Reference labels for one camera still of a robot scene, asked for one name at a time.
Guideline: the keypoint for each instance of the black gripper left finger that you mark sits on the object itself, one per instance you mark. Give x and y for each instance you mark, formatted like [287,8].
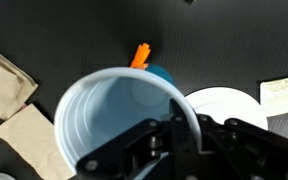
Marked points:
[144,156]

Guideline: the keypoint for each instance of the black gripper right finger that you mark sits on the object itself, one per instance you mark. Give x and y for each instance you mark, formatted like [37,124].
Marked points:
[250,156]

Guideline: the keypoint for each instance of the blue plastic cup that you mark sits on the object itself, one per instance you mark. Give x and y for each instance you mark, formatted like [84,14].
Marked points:
[117,100]

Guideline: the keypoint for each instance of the orange marker pen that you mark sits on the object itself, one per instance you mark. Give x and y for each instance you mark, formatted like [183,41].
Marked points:
[140,55]

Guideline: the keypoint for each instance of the white round plate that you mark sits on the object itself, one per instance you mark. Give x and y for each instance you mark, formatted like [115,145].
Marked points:
[224,103]

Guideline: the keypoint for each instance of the brown paper napkin right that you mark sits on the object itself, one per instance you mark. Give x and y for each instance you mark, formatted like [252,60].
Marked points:
[27,140]

